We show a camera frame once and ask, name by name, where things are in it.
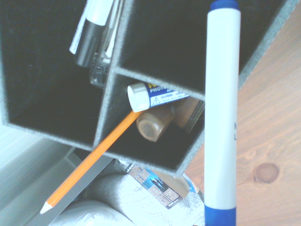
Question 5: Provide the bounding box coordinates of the white marker with blue cap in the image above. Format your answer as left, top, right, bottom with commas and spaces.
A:
204, 0, 242, 226

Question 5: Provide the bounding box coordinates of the brown glass jar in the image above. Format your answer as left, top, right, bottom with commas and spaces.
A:
174, 97, 205, 134

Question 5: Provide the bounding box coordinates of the grey felt desk organizer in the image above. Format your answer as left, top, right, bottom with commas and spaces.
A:
0, 0, 301, 178

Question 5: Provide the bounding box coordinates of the small brown bottle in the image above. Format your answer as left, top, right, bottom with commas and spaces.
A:
136, 105, 176, 143

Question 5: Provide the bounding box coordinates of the blue white glue stick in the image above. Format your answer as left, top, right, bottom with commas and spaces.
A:
127, 82, 191, 113

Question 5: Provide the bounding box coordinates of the white marker with black cap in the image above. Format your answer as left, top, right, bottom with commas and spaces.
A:
72, 0, 115, 68

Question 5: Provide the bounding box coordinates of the white plastic bag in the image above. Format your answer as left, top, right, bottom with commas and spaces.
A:
48, 200, 136, 226

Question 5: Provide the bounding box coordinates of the orange pencil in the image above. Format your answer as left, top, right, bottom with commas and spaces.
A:
39, 110, 142, 215

